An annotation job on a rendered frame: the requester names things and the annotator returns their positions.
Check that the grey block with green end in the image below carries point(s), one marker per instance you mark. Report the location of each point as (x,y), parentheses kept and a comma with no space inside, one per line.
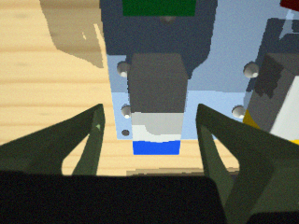
(158,7)

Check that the grey block with blue end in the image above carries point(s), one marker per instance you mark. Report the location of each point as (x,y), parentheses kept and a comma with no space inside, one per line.
(157,87)

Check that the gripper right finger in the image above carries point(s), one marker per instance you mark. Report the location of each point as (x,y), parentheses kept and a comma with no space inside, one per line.
(268,178)

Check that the grey rectangular block with yellow end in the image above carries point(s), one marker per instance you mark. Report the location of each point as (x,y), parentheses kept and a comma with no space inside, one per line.
(274,103)

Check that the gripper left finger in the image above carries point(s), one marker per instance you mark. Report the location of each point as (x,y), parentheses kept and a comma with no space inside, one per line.
(44,151)

